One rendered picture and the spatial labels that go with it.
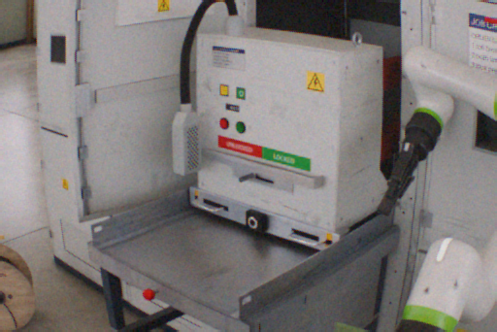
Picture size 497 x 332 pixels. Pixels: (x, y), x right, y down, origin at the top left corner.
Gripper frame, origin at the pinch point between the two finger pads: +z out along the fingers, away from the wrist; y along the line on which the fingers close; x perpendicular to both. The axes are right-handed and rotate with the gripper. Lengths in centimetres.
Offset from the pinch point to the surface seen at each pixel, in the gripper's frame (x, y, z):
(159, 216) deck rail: -71, -27, 10
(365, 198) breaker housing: -17.1, -25.3, -16.8
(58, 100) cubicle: -187, -52, -39
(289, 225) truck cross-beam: -32.2, -24.4, -0.6
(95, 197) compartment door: -92, -21, 15
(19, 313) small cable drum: -163, -97, 54
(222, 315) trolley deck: -25.0, -10.0, 37.1
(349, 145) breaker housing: -19.5, -5.3, -17.0
